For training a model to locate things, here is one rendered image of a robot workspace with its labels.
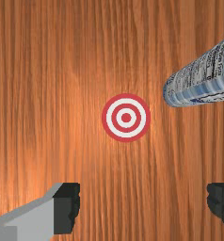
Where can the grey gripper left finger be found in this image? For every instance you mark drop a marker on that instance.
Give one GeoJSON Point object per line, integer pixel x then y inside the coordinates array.
{"type": "Point", "coordinates": [44, 216]}

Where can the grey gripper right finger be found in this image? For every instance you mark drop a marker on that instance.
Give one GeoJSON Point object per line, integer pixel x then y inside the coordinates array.
{"type": "Point", "coordinates": [222, 200]}

